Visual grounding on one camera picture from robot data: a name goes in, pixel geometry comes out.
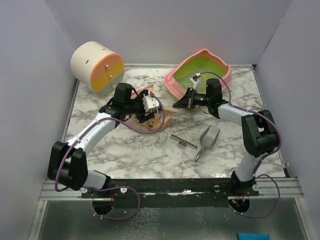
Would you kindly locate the blue object at bottom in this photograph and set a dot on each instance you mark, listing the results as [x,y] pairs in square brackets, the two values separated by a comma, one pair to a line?
[252,236]

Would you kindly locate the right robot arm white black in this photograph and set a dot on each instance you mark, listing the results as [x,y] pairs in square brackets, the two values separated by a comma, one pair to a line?
[260,135]

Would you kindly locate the grey metal scoop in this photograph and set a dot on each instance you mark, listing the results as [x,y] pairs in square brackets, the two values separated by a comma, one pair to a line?
[207,140]

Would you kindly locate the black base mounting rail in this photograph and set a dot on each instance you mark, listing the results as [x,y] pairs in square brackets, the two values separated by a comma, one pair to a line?
[171,192]

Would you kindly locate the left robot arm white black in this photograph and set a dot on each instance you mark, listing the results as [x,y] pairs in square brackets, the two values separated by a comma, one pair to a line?
[68,166]

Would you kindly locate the green cat litter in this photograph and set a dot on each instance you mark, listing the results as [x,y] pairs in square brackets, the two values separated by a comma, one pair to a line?
[188,78]

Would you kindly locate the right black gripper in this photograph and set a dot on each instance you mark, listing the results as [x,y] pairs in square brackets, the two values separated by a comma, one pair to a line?
[187,101]

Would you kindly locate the cream orange cylinder container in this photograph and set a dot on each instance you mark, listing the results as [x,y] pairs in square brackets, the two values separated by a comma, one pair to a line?
[98,67]

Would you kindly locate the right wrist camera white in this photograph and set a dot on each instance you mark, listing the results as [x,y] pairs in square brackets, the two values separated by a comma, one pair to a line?
[196,82]

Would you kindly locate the pink green litter box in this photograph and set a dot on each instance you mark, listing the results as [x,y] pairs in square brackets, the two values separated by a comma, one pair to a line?
[204,62]

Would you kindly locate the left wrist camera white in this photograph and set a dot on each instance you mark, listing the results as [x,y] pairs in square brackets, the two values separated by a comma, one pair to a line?
[150,103]

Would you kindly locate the beige cat litter bag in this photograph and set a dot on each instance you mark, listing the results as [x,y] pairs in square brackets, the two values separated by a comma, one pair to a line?
[155,122]

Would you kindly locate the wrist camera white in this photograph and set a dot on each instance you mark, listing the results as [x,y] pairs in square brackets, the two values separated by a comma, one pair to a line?
[196,82]
[150,103]

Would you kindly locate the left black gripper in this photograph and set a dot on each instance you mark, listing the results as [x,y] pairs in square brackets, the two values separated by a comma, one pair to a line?
[142,117]

